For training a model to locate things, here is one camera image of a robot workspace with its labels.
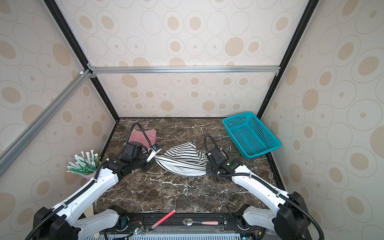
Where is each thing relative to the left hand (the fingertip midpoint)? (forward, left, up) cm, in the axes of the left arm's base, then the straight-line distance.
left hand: (155, 155), depth 81 cm
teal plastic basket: (+24, -63, -17) cm, 69 cm away
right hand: (-5, -30, -6) cm, 31 cm away
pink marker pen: (-28, -6, -14) cm, 32 cm away
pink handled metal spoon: (-29, -19, -17) cm, 39 cm away
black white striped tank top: (-2, -17, -2) cm, 17 cm away
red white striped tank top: (+25, +20, -16) cm, 35 cm away
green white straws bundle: (-6, +37, 0) cm, 37 cm away
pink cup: (-12, +31, -1) cm, 33 cm away
